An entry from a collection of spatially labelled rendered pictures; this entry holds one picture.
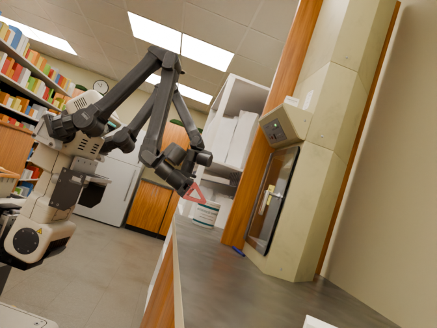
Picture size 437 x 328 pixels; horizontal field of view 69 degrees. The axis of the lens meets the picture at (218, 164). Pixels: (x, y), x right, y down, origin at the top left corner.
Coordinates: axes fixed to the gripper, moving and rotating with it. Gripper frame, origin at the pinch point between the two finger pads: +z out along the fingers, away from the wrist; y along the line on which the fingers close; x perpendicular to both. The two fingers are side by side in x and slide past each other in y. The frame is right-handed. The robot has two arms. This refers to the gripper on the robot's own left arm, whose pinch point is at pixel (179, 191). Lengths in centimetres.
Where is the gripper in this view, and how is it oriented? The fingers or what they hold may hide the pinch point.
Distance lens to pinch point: 150.5
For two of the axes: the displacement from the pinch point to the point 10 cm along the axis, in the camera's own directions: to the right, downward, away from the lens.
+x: -1.6, 0.5, 9.9
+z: -3.1, 9.5, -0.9
